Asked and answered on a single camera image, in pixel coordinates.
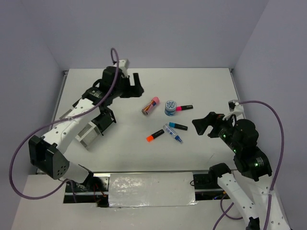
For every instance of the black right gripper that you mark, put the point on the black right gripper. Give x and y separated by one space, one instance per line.
200 124

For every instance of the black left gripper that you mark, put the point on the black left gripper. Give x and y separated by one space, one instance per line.
133 91

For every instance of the pink capped crayon tube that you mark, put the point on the pink capped crayon tube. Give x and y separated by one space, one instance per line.
150 106

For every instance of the blue slime jar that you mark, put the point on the blue slime jar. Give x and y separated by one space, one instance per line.
170 108

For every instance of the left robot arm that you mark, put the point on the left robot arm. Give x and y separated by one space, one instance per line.
89 118

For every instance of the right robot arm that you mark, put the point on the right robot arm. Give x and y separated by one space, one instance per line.
263 210

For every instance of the pink highlighter marker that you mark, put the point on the pink highlighter marker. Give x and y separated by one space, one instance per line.
184 107

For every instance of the blue highlighter marker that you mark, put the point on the blue highlighter marker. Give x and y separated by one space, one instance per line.
178 126

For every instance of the clear glue bottle blue cap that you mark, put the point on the clear glue bottle blue cap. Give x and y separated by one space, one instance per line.
168 129

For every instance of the black slotted organizer box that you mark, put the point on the black slotted organizer box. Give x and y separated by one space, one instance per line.
104 120

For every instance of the orange highlighter marker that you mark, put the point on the orange highlighter marker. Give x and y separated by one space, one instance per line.
155 135

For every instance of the white slotted organizer box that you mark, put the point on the white slotted organizer box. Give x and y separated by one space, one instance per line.
88 134

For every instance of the silver taped front panel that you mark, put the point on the silver taped front panel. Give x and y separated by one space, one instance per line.
164 189

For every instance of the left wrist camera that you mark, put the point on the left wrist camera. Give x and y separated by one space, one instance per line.
123 65

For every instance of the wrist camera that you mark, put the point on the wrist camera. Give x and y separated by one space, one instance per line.
235 109
123 65

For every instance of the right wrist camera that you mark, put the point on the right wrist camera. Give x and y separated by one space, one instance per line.
235 109

